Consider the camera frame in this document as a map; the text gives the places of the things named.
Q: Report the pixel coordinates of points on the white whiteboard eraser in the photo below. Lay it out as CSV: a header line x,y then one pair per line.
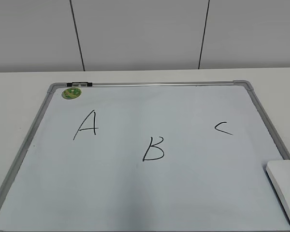
x,y
279,174

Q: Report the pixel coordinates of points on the grey framed whiteboard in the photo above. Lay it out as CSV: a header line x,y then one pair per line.
x,y
148,157

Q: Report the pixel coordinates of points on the green round magnet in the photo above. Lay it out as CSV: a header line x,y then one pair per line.
x,y
71,93

